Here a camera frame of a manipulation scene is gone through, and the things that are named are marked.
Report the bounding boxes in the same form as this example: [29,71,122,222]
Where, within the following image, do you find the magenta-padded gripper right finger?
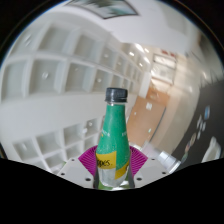
[128,145,168,188]

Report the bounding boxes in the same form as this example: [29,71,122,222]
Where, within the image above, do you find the recessed ceiling lights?
[19,36,153,88]

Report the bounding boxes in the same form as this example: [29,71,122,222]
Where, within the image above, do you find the green plastic drink bottle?
[94,87,132,190]

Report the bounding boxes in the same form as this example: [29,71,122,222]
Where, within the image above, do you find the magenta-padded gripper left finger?
[57,145,99,189]

